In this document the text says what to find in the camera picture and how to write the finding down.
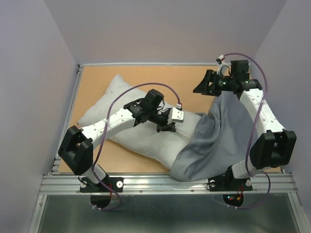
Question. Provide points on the grey pillowcase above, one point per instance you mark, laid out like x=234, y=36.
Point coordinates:
x=220, y=140

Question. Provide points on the white pillow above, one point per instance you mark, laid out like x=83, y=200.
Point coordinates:
x=143, y=139

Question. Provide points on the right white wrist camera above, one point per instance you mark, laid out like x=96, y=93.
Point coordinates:
x=223, y=67

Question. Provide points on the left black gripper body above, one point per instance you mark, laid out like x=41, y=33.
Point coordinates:
x=159, y=119

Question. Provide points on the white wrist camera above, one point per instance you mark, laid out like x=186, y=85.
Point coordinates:
x=175, y=116
x=223, y=67

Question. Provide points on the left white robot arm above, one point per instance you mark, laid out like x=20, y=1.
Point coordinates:
x=78, y=144

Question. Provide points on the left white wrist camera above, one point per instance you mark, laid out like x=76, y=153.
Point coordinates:
x=175, y=116

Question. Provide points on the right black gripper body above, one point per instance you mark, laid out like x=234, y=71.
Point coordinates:
x=224, y=83

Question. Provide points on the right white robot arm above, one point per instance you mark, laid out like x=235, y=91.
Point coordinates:
x=274, y=145

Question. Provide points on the metal front panel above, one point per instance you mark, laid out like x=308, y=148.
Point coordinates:
x=167, y=214

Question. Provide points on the aluminium frame rail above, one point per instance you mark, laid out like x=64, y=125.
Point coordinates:
x=155, y=185

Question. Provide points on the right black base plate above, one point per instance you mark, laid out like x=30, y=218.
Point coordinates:
x=219, y=183

